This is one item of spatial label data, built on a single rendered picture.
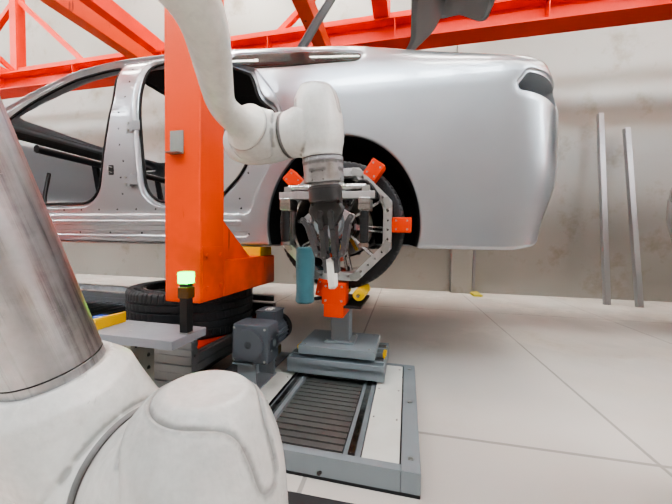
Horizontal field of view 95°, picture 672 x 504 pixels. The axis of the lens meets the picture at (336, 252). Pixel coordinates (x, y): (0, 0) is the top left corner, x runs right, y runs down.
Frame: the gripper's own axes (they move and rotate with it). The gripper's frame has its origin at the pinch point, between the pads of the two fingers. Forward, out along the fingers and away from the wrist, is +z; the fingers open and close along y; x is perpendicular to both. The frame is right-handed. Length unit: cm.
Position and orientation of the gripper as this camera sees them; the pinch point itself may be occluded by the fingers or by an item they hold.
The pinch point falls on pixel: (332, 273)
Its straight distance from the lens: 72.1
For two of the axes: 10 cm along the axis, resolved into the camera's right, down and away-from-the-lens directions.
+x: 3.0, -1.6, 9.4
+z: 0.8, 9.9, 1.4
